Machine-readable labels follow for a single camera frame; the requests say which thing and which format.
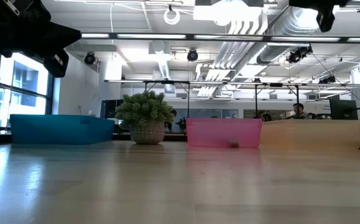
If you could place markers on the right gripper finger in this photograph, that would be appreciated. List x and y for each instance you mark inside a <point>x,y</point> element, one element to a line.
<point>325,18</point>

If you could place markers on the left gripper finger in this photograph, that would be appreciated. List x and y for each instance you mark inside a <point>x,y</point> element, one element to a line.
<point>63,35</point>
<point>57,63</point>

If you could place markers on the large window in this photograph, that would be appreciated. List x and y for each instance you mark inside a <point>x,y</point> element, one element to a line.
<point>24,81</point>

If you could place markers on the blue plastic bin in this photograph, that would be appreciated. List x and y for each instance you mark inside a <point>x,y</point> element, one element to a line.
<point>61,129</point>

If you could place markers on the dark background screen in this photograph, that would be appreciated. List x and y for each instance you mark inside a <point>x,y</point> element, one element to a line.
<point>108,109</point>

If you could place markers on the black overhead bar with lights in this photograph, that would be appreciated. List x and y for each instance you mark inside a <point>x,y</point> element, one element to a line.
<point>151,36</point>

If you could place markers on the black computer monitor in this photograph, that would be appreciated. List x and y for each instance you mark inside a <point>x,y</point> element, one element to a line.
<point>343,109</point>

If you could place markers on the person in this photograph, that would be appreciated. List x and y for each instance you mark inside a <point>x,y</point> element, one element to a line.
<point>298,110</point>
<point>171,121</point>
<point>266,117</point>

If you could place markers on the potted artificial green plant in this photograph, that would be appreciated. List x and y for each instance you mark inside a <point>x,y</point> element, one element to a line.
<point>145,115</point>

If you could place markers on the orange plastic bin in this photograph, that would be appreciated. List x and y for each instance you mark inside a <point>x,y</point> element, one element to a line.
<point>316,133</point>

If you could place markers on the pink plastic bin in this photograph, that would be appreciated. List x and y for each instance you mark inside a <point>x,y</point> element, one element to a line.
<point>210,132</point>

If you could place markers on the silver ribbed ventilation duct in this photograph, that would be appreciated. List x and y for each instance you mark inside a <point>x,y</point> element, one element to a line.
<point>279,46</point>

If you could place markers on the black background workstation frame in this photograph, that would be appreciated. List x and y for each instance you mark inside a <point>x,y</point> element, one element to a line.
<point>167,82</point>

